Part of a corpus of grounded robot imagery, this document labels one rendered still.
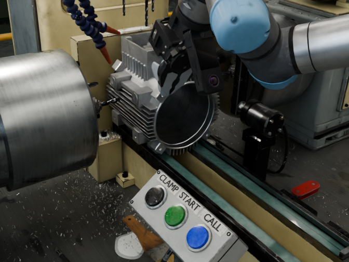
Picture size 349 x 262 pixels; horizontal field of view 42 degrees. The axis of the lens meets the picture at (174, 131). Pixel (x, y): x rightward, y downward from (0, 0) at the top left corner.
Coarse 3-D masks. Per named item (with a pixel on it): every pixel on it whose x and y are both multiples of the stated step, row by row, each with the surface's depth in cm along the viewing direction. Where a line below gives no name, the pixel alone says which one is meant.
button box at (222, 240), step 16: (160, 176) 66; (144, 192) 66; (176, 192) 63; (144, 208) 65; (160, 208) 63; (192, 208) 61; (160, 224) 62; (192, 224) 59; (208, 224) 58; (224, 224) 57; (176, 240) 59; (208, 240) 57; (224, 240) 56; (240, 240) 57; (192, 256) 57; (208, 256) 56; (224, 256) 56; (240, 256) 59
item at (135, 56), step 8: (128, 40) 102; (136, 40) 106; (144, 40) 108; (128, 48) 102; (136, 48) 99; (144, 48) 103; (152, 48) 103; (128, 56) 103; (136, 56) 100; (144, 56) 97; (152, 56) 97; (160, 56) 98; (128, 64) 104; (136, 64) 101; (144, 64) 98; (136, 72) 101; (144, 72) 98; (144, 80) 99
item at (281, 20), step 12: (288, 24) 114; (216, 48) 117; (228, 60) 114; (228, 72) 109; (228, 84) 117; (252, 84) 109; (300, 84) 115; (228, 96) 118; (252, 96) 111; (264, 96) 109; (276, 96) 112; (288, 96) 116; (228, 108) 120
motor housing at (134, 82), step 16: (128, 80) 102; (192, 80) 96; (112, 96) 106; (128, 96) 100; (176, 96) 113; (192, 96) 108; (208, 96) 102; (128, 112) 101; (144, 112) 95; (160, 112) 114; (176, 112) 112; (192, 112) 108; (208, 112) 104; (144, 128) 97; (160, 128) 109; (176, 128) 108; (192, 128) 106; (176, 144) 102; (192, 144) 103
